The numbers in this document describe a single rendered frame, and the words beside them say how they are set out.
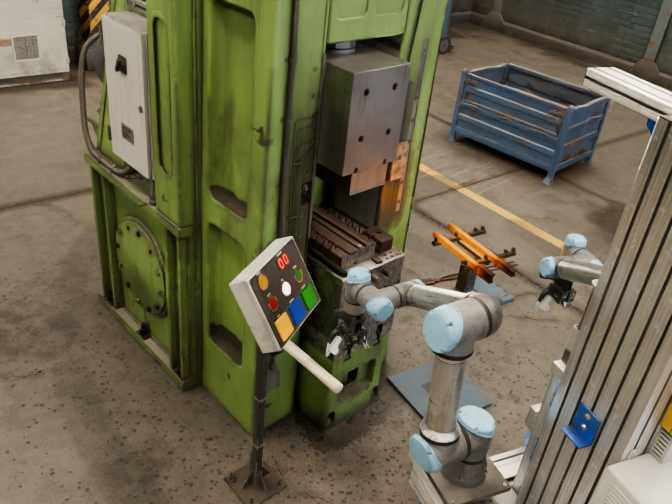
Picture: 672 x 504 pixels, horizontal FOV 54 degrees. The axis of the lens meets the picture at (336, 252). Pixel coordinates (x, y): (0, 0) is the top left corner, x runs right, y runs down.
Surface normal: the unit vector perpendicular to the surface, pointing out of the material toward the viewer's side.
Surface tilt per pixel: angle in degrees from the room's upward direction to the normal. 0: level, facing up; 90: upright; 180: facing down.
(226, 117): 89
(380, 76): 90
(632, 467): 0
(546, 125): 89
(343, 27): 90
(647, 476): 0
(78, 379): 0
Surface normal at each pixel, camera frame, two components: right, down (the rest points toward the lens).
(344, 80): -0.74, 0.29
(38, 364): 0.10, -0.84
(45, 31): 0.62, 0.47
